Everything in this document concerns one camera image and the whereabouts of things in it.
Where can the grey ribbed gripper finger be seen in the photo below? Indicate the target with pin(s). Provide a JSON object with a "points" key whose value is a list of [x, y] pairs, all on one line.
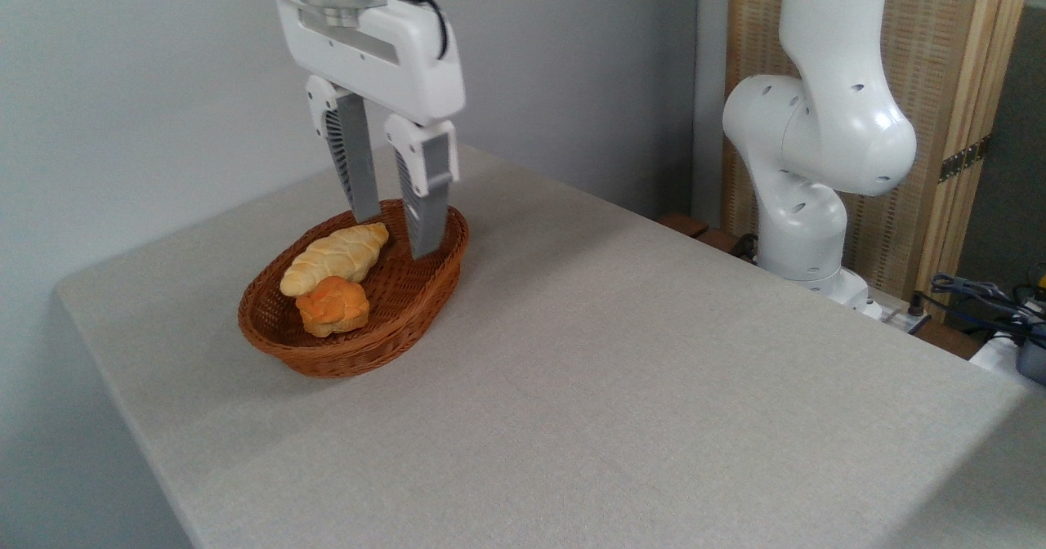
{"points": [[355, 157], [429, 198]]}

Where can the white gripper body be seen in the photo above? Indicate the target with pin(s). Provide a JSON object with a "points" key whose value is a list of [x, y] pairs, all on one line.
{"points": [[384, 59]]}

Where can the braided golden bread loaf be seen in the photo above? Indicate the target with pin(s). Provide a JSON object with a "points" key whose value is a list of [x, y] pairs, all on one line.
{"points": [[335, 257]]}

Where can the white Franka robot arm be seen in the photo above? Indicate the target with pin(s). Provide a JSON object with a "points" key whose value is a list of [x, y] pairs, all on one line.
{"points": [[825, 124]]}

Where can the brown wicker basket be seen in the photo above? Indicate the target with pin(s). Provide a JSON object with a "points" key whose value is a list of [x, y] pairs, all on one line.
{"points": [[400, 320]]}

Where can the round orange bread bun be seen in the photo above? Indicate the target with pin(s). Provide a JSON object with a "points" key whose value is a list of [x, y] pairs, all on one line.
{"points": [[333, 306]]}

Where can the brown wooden block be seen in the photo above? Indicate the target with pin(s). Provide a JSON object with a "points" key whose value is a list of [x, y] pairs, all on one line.
{"points": [[719, 241]]}

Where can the white power strip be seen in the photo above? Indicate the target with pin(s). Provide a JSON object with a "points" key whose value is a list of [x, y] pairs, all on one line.
{"points": [[897, 317]]}

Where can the wooden woven folding screen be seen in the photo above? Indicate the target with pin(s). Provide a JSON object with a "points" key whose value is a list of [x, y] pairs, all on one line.
{"points": [[940, 59]]}

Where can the dark metal screen hinge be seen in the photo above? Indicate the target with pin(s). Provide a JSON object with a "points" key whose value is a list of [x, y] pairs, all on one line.
{"points": [[964, 159]]}

